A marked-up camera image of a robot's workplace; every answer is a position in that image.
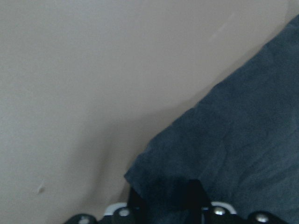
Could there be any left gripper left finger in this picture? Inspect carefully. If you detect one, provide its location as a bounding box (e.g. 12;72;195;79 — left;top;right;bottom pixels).
127;187;147;212

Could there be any black printed t-shirt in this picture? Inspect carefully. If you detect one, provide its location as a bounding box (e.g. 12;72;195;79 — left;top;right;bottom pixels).
125;17;299;224

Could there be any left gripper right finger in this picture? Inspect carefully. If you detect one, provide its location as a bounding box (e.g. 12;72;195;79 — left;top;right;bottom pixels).
184;180;211;209

